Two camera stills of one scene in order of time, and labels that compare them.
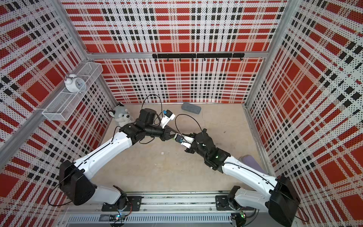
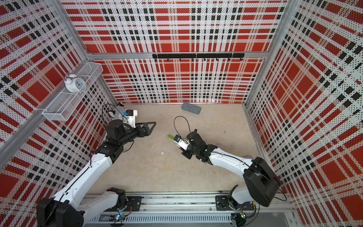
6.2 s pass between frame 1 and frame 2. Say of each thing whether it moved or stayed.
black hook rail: stayed
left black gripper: moved
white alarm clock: stayed
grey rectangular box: stayed
